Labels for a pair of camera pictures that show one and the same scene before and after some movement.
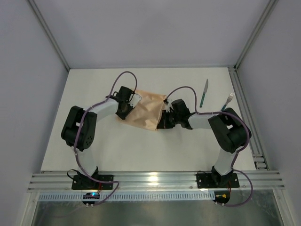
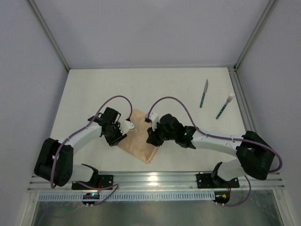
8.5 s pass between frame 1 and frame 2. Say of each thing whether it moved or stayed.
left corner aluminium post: stayed
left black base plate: stayed
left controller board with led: stayed
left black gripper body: moved
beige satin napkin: moved
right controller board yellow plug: stayed
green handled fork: stayed
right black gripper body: moved
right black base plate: stayed
